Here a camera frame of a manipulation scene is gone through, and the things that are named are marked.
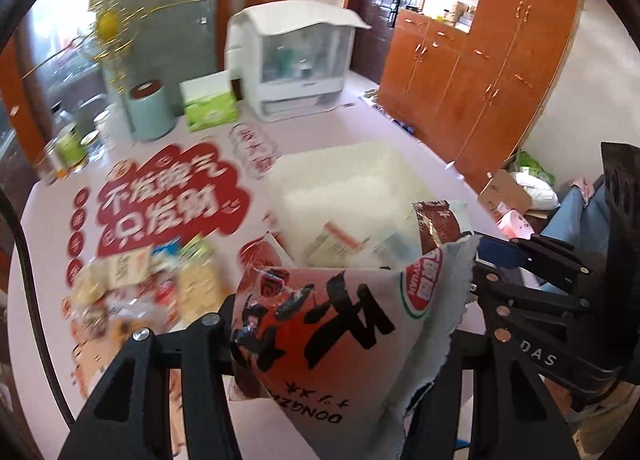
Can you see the small lidded jar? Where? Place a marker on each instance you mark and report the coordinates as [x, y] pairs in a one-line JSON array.
[[90, 142]]

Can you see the green label glass bottle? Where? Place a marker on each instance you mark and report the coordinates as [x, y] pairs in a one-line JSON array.
[[66, 139]]

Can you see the gold flower ornament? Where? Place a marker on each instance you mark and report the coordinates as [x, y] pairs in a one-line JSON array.
[[107, 25]]

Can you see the small jars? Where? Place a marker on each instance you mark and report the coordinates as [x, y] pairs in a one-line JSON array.
[[47, 162]]

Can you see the cardboard box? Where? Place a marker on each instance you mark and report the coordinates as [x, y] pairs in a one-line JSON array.
[[505, 190]]

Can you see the green tissue box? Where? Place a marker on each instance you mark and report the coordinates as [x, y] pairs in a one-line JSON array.
[[210, 104]]

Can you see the white red snack bag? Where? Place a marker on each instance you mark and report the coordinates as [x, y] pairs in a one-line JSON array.
[[325, 325]]

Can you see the white plastic bottle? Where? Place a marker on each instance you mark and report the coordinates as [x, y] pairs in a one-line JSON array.
[[103, 132]]

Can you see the green plastic bag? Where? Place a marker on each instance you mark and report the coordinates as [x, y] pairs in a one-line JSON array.
[[531, 165]]

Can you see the brown snack packet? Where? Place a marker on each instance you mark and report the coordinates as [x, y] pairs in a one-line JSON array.
[[440, 227]]

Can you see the pink plastic stool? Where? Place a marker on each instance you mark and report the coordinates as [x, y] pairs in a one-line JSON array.
[[515, 226]]

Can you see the heap of snack packets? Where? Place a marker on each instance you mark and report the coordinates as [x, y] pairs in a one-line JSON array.
[[130, 285]]

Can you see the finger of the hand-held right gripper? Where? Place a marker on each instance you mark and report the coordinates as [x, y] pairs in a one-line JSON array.
[[530, 302], [500, 251]]

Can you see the white cup storage cabinet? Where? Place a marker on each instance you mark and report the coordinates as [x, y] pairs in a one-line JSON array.
[[300, 89]]

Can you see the pink cloth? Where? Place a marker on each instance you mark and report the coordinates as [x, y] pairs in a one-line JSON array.
[[582, 186]]

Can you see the white plastic bin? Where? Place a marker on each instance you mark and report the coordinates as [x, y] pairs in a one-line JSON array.
[[340, 179]]

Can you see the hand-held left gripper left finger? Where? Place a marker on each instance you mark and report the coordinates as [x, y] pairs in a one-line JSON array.
[[200, 345]]

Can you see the mint canister brown lid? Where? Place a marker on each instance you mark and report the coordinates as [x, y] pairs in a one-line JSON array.
[[150, 109]]

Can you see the white stuffed bag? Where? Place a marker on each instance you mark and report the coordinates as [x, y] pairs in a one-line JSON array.
[[537, 192]]

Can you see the wooden wall cabinet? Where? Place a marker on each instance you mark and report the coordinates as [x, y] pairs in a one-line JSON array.
[[450, 79]]

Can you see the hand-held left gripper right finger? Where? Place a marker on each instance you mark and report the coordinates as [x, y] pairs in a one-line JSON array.
[[500, 390]]

